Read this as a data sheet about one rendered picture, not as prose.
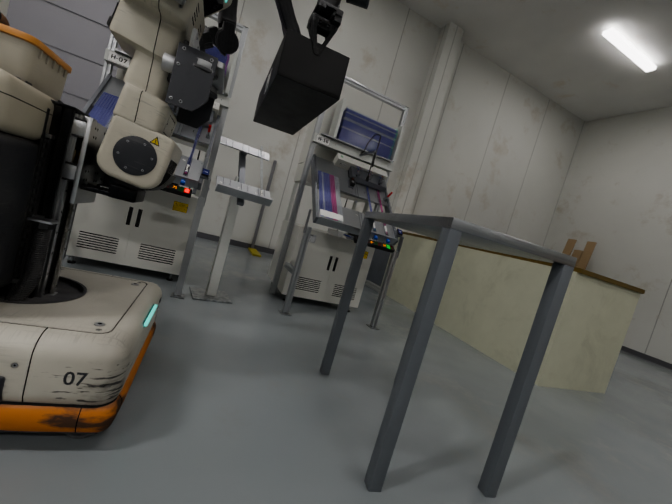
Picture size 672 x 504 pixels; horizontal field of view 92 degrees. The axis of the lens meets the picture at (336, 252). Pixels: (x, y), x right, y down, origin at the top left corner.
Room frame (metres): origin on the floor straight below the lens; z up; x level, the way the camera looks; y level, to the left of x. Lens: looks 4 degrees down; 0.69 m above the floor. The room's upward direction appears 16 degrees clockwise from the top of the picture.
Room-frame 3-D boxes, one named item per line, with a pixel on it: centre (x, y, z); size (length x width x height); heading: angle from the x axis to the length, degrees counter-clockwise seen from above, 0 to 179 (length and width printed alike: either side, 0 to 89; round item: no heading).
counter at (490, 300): (3.58, -1.55, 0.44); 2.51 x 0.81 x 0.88; 22
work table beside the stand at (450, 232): (1.27, -0.39, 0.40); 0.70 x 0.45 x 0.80; 16
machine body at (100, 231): (2.42, 1.46, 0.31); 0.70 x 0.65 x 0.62; 113
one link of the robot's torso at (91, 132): (1.03, 0.70, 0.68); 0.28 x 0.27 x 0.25; 22
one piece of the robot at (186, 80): (1.02, 0.56, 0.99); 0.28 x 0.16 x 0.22; 22
